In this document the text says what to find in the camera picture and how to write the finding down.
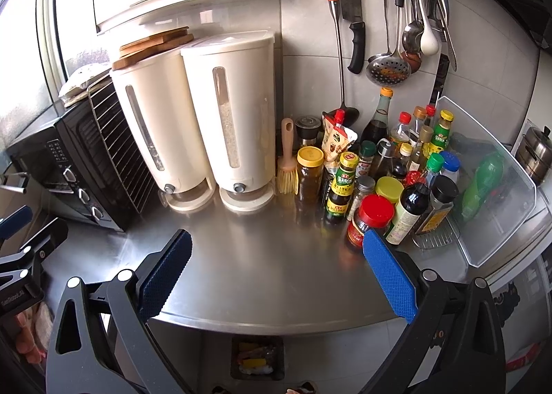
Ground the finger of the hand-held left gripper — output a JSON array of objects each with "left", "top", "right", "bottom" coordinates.
[
  {"left": 0, "top": 217, "right": 69, "bottom": 280},
  {"left": 0, "top": 205, "right": 34, "bottom": 242}
]

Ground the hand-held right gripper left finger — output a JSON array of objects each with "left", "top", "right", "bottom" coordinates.
[{"left": 45, "top": 229, "right": 193, "bottom": 394}]

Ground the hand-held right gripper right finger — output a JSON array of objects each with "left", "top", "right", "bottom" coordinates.
[{"left": 360, "top": 229, "right": 506, "bottom": 394}]

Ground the black trash bin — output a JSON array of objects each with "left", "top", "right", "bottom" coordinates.
[{"left": 230, "top": 335, "right": 286, "bottom": 382}]

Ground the person's left hand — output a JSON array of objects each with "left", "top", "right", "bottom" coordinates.
[{"left": 16, "top": 305, "right": 48, "bottom": 364}]

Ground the red lid sauce jar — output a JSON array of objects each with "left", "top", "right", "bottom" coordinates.
[{"left": 346, "top": 194, "right": 395, "bottom": 248}]

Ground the black toaster oven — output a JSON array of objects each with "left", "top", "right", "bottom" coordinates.
[{"left": 6, "top": 99, "right": 130, "bottom": 232}]

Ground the green cap dark sauce bottle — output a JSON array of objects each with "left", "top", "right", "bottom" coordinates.
[{"left": 386, "top": 153, "right": 445, "bottom": 246}]

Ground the black lid spice jar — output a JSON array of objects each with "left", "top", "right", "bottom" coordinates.
[{"left": 414, "top": 175, "right": 459, "bottom": 235}]

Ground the steel lid spice jar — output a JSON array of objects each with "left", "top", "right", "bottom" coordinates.
[{"left": 347, "top": 175, "right": 376, "bottom": 222}]

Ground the green label sauce bottle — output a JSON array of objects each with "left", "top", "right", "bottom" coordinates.
[{"left": 325, "top": 152, "right": 359, "bottom": 218}]

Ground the glass oil cruet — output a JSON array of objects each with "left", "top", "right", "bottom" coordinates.
[{"left": 375, "top": 139, "right": 395, "bottom": 179}]

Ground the green cap spice shaker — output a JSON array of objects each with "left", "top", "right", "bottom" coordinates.
[{"left": 357, "top": 141, "right": 376, "bottom": 179}]

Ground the green plastic bottle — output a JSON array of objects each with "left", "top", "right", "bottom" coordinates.
[{"left": 461, "top": 152, "right": 505, "bottom": 222}]

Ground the yellow lid amber jar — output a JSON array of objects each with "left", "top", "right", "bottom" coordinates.
[{"left": 297, "top": 146, "right": 324, "bottom": 201}]

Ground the red beige sauce pouch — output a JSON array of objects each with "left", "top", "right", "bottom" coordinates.
[{"left": 321, "top": 114, "right": 358, "bottom": 162}]

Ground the clear plastic storage bin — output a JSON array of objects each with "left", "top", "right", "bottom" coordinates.
[{"left": 431, "top": 94, "right": 549, "bottom": 267}]

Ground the red cap clear bottle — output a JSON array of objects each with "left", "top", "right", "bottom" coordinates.
[{"left": 390, "top": 112, "right": 412, "bottom": 145}]

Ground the tall dark vinegar bottle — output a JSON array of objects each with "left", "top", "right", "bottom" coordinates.
[{"left": 361, "top": 87, "right": 394, "bottom": 149}]

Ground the folded beige cloth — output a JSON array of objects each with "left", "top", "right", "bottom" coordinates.
[{"left": 58, "top": 65, "right": 114, "bottom": 108}]

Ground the cream rice dispenser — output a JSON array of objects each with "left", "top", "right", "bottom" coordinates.
[
  {"left": 110, "top": 47, "right": 216, "bottom": 210},
  {"left": 180, "top": 30, "right": 277, "bottom": 211}
]

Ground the glass pepper grinder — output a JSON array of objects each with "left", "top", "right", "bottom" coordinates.
[{"left": 295, "top": 116, "right": 322, "bottom": 149}]

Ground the stainless steel pot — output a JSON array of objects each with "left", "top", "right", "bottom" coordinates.
[{"left": 515, "top": 126, "right": 552, "bottom": 186}]

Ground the light wooden cutting board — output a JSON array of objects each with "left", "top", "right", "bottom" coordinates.
[{"left": 113, "top": 43, "right": 184, "bottom": 71}]

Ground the steel skimmer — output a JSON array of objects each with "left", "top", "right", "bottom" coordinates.
[{"left": 366, "top": 0, "right": 410, "bottom": 85}]

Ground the steel spatula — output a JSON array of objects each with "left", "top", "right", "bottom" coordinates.
[{"left": 435, "top": 0, "right": 458, "bottom": 71}]

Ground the dark wooden cutting board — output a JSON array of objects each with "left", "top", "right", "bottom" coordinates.
[{"left": 119, "top": 26, "right": 195, "bottom": 56}]

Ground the white plastic spoon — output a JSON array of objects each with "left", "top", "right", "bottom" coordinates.
[{"left": 416, "top": 0, "right": 441, "bottom": 55}]

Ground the chrome wire basket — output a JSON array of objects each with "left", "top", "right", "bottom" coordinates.
[{"left": 412, "top": 217, "right": 461, "bottom": 250}]

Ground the metal wire rack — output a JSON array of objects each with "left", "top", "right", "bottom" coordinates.
[{"left": 87, "top": 73, "right": 162, "bottom": 214}]

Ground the beige handle brush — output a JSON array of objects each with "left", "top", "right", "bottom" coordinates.
[{"left": 276, "top": 118, "right": 300, "bottom": 195}]

